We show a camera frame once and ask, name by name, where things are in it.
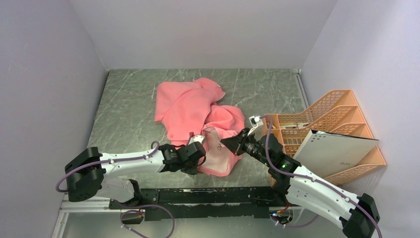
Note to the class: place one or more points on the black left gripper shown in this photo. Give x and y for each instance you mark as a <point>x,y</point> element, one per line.
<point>192,170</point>

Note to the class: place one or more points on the pink zip-up jacket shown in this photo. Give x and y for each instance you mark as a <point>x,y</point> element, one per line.
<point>192,107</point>

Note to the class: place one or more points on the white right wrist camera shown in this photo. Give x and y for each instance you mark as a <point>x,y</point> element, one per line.
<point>256,122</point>

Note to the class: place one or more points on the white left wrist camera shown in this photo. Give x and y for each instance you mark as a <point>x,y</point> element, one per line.
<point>195,138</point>

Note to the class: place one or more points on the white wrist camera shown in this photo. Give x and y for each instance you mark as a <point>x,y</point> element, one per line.
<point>256,122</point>
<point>195,138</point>

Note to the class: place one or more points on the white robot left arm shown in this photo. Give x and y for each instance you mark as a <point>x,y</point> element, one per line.
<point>93,173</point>

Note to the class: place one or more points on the white folder in organizer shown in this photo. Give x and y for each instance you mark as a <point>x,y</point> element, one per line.
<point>326,153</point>

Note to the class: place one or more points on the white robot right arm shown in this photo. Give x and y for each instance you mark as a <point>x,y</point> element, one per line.
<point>357,216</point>

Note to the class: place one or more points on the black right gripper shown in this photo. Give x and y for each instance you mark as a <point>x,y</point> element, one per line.
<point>234,144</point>

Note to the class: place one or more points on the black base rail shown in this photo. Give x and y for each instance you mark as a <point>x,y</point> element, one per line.
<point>186,203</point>

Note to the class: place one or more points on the orange plastic desk organizer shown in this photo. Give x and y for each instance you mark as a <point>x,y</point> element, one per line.
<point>338,112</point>

